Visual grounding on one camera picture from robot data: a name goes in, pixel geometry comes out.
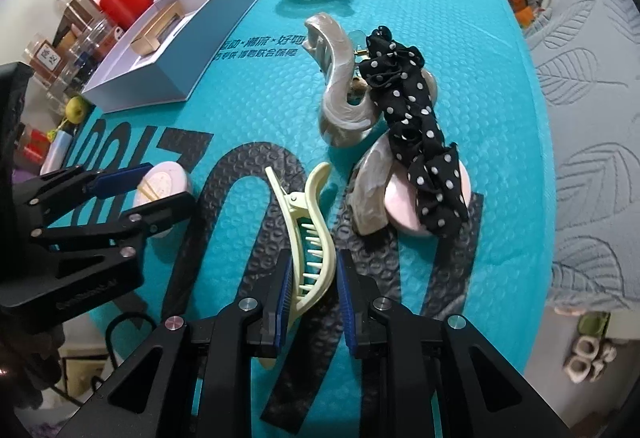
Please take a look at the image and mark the teal bubble mailer mat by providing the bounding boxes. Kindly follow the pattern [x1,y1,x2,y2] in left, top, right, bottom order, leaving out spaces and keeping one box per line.
[67,0,555,369]

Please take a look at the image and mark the cream hair claw clip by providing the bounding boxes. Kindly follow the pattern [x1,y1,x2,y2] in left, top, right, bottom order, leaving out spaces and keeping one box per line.
[265,161,336,330]

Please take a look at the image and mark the pink round compact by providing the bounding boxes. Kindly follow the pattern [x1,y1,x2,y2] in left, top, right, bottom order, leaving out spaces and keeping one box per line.
[132,161,193,207]

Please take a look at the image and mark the clear jar brown contents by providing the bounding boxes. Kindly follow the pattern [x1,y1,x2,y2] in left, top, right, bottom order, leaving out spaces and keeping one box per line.
[54,0,105,43]

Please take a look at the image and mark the grey leaf pattern chair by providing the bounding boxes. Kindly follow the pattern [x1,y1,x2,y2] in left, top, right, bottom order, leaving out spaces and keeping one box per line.
[525,0,639,311]

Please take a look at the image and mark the grey marble claw clip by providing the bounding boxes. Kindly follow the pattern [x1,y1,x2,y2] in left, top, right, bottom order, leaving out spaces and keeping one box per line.
[303,12,380,147]

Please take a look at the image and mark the black polka dot scrunchie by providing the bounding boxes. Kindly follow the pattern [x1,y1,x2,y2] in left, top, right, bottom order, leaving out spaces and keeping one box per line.
[360,26,469,222]

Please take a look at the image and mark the pink round mirror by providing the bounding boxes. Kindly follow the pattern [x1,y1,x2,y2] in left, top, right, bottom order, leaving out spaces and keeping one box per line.
[383,156,472,239]

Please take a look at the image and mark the gold rectangular box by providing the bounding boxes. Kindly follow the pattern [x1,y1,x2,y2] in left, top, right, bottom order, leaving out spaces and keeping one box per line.
[130,1,184,56]

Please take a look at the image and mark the white lavender gift box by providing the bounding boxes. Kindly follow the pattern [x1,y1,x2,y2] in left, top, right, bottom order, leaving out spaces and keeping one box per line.
[82,0,257,113]

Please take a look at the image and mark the gold flower hair clip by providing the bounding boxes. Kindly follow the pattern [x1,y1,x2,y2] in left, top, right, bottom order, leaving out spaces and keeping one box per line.
[347,30,369,105]

